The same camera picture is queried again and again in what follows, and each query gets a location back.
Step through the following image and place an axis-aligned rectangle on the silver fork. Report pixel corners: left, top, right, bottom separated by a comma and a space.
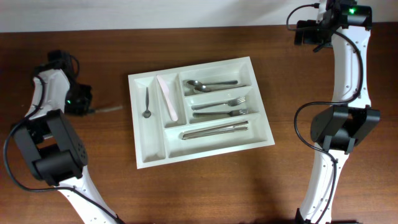
191, 96, 246, 111
192, 110, 250, 118

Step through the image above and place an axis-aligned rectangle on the small dark teaspoon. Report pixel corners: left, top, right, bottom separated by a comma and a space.
142, 87, 152, 118

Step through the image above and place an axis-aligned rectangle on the pink plastic knife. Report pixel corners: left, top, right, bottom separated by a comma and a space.
156, 75, 178, 121

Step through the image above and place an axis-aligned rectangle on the right black cable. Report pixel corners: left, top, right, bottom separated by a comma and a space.
285, 2, 364, 224

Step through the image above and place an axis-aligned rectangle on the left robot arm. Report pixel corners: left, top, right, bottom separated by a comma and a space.
3, 50, 122, 223

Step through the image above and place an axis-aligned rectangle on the black cable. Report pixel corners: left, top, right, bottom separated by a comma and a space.
2, 54, 125, 224
285, 2, 364, 224

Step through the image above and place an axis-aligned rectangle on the small silver teaspoon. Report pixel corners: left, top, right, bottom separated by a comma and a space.
93, 105, 124, 113

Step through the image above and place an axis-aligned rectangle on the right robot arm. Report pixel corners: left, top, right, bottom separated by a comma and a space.
288, 0, 381, 223

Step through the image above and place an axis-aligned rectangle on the left black cable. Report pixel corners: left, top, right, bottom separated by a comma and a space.
2, 54, 125, 224

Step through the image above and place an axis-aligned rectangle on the large silver spoon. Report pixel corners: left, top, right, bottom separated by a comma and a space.
185, 80, 238, 87
193, 85, 246, 94

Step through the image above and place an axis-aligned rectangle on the white plastic cutlery tray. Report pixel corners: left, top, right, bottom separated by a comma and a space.
128, 57, 275, 169

